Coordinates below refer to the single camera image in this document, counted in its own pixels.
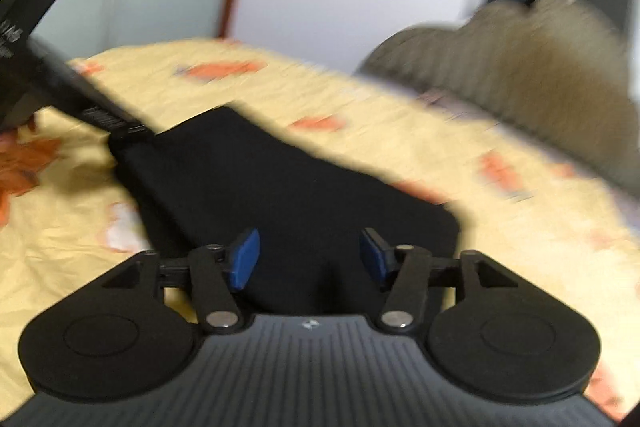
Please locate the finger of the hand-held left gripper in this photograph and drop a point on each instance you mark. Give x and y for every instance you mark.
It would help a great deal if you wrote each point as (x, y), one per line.
(90, 99)

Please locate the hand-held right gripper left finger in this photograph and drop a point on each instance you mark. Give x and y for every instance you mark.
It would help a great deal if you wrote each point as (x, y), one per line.
(244, 257)

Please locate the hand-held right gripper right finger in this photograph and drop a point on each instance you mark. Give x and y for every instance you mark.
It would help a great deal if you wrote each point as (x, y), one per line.
(376, 257)

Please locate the black pants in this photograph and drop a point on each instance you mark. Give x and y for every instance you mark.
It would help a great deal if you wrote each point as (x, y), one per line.
(280, 207)

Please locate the yellow carrot print blanket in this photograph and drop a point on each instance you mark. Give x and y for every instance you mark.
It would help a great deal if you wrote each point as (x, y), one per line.
(500, 187)

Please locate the olive upholstered headboard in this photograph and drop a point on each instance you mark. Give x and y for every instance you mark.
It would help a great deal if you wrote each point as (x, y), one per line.
(525, 72)

